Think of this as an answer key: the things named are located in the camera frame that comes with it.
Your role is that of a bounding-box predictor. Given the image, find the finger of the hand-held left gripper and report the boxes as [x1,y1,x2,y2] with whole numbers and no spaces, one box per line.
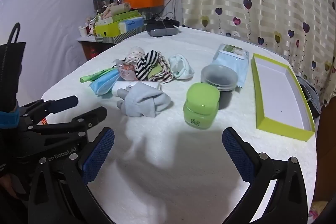
[18,95,79,122]
[26,106,107,142]

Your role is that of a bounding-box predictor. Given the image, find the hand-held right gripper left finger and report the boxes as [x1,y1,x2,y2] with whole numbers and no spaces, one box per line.
[28,127,115,224]

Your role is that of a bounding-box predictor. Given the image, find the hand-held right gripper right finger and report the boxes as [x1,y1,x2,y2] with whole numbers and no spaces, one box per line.
[222,127,309,224]

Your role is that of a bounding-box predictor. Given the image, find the blue face mask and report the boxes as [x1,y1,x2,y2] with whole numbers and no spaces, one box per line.
[89,70,118,96]

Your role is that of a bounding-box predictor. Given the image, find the green patterned cloth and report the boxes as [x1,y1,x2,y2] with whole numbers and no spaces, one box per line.
[80,68,116,83]

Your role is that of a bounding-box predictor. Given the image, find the grey and white sock bundle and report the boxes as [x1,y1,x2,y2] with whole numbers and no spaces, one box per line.
[112,81,174,118]

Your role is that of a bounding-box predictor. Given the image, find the clear red snack packet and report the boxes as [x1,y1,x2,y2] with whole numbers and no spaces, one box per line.
[114,59,137,81]

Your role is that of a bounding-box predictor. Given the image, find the green cardboard box tray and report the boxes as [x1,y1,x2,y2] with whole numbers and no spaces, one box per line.
[251,53,315,142]

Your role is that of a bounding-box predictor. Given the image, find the black white striped sock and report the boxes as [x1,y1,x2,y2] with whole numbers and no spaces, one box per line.
[135,50,161,81]

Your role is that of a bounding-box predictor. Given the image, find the green cloth with striped trim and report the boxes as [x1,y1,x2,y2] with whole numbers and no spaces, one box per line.
[148,60,175,83]

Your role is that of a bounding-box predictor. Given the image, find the light blue white sock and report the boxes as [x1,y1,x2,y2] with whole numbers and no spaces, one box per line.
[168,54,195,80]

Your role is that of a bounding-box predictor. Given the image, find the brown wooden cabinet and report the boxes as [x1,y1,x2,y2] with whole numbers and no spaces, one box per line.
[77,38,121,60]

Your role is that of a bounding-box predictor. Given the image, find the green rolled cloth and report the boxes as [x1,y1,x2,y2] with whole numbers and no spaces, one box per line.
[183,82,220,130]

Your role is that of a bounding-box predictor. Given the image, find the beige striped rolled sock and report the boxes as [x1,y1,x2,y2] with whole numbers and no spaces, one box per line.
[125,46,146,64]

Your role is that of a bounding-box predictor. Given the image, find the black white patterned box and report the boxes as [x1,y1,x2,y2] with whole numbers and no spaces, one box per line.
[95,26,147,43]

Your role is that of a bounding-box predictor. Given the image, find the brown wooden wardrobe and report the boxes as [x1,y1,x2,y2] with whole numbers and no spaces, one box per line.
[314,98,336,203]

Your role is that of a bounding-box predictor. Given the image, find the green storage carton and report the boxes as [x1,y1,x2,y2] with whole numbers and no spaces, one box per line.
[94,10,143,37]

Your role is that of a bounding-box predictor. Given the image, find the light blue wet wipes pack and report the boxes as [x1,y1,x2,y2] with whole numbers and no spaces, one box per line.
[212,44,250,89]

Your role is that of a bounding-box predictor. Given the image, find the dark blue jeans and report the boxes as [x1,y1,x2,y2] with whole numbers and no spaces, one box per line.
[297,74,321,118]

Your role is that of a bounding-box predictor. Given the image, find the pink patterned item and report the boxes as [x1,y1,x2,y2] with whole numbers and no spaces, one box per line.
[308,207,324,220]

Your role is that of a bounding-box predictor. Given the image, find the blue white tissue box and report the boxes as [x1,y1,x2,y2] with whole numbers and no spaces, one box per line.
[119,17,145,32]

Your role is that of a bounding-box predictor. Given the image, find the rolled beige towel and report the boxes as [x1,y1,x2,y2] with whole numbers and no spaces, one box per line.
[101,2,131,18]

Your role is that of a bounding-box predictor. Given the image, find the black and grey device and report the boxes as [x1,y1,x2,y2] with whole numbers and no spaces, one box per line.
[145,19,180,38]

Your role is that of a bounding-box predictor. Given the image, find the orange plastic tray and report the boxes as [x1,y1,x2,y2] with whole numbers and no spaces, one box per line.
[123,0,165,9]

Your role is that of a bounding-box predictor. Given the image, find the black bag with handle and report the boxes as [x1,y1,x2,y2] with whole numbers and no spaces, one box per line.
[0,22,27,110]

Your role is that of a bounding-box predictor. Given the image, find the black cable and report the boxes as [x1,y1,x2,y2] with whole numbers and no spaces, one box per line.
[154,11,175,22]

